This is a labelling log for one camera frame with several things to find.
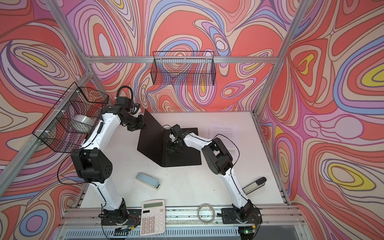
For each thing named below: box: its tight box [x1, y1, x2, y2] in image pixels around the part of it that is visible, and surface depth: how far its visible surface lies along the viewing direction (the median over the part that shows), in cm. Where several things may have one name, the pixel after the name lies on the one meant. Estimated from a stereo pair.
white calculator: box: [140, 199, 166, 236], surface depth 73 cm
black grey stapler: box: [242, 177, 267, 195], surface depth 82 cm
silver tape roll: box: [72, 114, 95, 127], surface depth 75 cm
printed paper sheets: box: [204, 125, 240, 158], surface depth 110 cm
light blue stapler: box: [135, 172, 162, 191], surface depth 84 cm
